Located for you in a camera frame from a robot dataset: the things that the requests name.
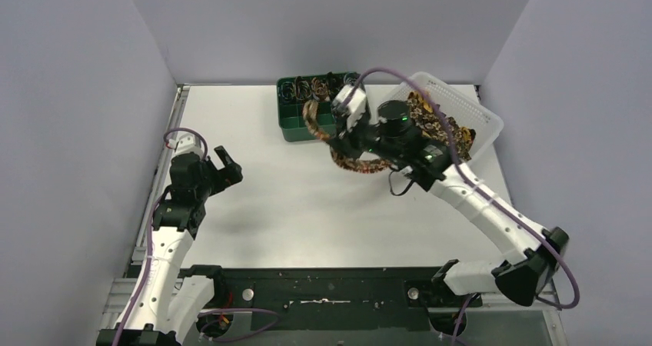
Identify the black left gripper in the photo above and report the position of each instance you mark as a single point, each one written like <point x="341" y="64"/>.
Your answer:
<point x="218" y="172"/>

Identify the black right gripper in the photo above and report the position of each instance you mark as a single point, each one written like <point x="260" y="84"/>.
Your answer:
<point x="346" y="147"/>

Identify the orange green patterned tie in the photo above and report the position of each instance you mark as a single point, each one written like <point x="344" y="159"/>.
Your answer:
<point x="309" y="115"/>

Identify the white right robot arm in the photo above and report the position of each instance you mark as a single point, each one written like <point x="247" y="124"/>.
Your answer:
<point x="425" y="149"/>

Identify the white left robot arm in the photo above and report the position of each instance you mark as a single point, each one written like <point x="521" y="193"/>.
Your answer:
<point x="155" y="314"/>

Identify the pile of patterned ties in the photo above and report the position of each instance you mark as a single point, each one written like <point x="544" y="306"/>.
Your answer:
<point x="423" y="115"/>

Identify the white plastic mesh basket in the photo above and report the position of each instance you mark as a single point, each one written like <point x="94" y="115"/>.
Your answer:
<point x="466" y="111"/>

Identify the rolled dark patterned tie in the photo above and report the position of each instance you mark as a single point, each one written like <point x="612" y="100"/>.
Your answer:
<point x="334" y="82"/>

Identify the rolled tan patterned tie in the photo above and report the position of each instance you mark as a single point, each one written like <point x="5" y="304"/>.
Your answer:
<point x="319" y="89"/>

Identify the rolled blue striped tie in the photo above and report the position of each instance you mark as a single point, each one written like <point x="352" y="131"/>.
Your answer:
<point x="286" y="92"/>

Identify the rolled brown patterned tie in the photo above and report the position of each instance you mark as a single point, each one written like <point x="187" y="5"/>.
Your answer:
<point x="302" y="89"/>

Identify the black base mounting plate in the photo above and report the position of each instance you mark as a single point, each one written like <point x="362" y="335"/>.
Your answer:
<point x="333" y="299"/>

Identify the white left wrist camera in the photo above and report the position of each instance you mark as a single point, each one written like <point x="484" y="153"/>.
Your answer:
<point x="188" y="143"/>

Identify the aluminium frame rail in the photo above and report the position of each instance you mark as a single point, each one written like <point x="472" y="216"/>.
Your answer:
<point x="116" y="301"/>

